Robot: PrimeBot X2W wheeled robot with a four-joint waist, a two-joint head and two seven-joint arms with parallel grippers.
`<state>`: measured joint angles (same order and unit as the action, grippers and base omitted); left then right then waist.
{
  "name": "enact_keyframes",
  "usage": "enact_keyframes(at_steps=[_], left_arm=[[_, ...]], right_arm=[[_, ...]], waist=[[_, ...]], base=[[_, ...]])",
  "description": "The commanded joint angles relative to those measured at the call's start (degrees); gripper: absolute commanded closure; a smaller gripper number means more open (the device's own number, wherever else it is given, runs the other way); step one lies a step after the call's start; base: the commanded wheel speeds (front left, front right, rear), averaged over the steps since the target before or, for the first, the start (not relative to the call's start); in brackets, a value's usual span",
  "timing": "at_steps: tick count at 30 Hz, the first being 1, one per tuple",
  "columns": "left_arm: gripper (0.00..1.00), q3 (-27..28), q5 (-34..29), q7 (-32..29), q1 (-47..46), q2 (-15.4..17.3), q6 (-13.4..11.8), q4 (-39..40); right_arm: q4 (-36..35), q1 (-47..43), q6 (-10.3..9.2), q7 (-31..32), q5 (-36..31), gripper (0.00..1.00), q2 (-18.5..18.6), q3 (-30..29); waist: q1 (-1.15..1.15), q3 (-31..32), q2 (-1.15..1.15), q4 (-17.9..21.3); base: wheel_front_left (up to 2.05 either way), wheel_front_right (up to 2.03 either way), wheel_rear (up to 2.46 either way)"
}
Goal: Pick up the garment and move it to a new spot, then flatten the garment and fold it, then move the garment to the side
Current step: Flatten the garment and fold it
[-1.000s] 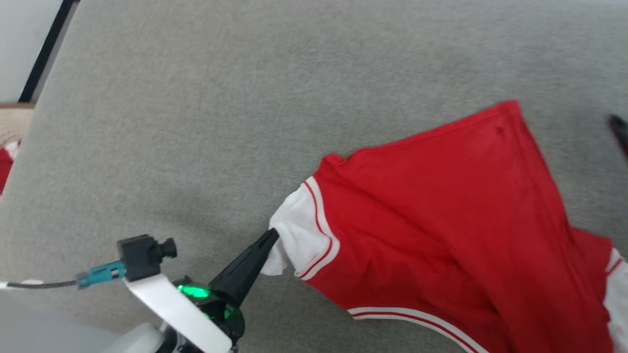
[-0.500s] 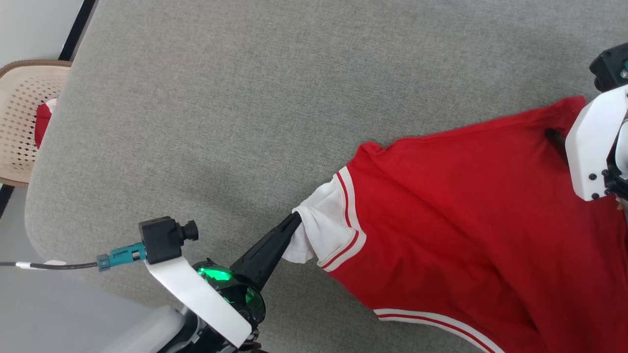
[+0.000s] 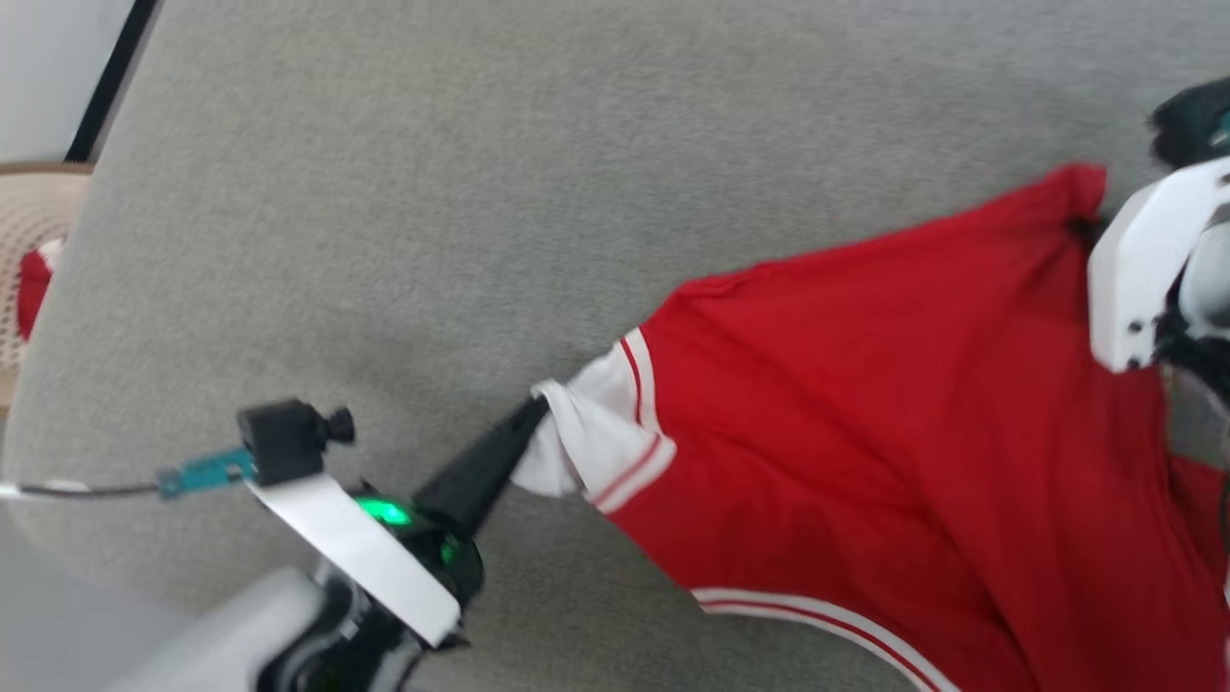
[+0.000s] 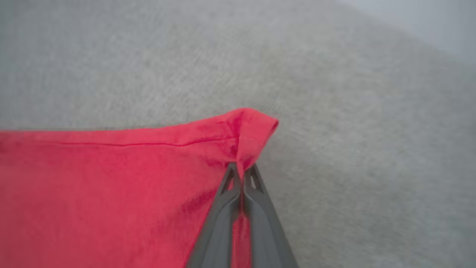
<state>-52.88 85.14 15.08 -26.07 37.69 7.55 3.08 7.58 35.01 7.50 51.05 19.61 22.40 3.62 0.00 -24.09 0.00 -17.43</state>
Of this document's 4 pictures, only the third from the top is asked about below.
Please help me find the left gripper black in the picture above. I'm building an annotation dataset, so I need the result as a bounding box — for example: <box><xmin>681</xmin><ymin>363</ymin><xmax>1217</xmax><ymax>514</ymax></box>
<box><xmin>258</xmin><ymin>396</ymin><xmax>552</xmax><ymax>692</ymax></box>

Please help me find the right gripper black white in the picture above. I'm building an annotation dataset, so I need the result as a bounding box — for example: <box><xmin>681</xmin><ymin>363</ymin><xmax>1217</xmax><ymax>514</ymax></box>
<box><xmin>1147</xmin><ymin>77</ymin><xmax>1230</xmax><ymax>409</ymax></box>

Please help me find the red white jersey shirt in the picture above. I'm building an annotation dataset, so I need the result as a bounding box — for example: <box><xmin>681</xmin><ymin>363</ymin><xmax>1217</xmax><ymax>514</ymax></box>
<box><xmin>509</xmin><ymin>163</ymin><xmax>1230</xmax><ymax>692</ymax></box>

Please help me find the grey fabric sofa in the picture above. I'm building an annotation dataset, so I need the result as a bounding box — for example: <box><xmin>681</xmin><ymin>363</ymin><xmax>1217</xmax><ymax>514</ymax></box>
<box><xmin>0</xmin><ymin>0</ymin><xmax>1230</xmax><ymax>692</ymax></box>

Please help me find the red white garment in basket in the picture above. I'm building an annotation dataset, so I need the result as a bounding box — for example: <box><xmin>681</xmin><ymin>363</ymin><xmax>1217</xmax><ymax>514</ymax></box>
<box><xmin>16</xmin><ymin>235</ymin><xmax>66</xmax><ymax>343</ymax></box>

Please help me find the beige wicker laundry basket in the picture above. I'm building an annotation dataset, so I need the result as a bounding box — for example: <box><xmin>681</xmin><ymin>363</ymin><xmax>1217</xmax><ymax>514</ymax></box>
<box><xmin>0</xmin><ymin>161</ymin><xmax>94</xmax><ymax>416</ymax></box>

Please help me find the black skirting strip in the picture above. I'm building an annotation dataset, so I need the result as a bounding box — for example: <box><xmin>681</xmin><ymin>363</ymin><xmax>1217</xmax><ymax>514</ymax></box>
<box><xmin>63</xmin><ymin>0</ymin><xmax>160</xmax><ymax>163</ymax></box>

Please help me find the teal left camera cable plug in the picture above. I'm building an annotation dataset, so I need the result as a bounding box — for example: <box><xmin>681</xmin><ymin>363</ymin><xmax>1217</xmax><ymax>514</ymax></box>
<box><xmin>156</xmin><ymin>446</ymin><xmax>258</xmax><ymax>501</ymax></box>

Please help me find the thin left camera cable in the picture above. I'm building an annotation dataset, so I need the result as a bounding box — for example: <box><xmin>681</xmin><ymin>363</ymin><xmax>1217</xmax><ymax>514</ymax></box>
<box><xmin>0</xmin><ymin>479</ymin><xmax>162</xmax><ymax>502</ymax></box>

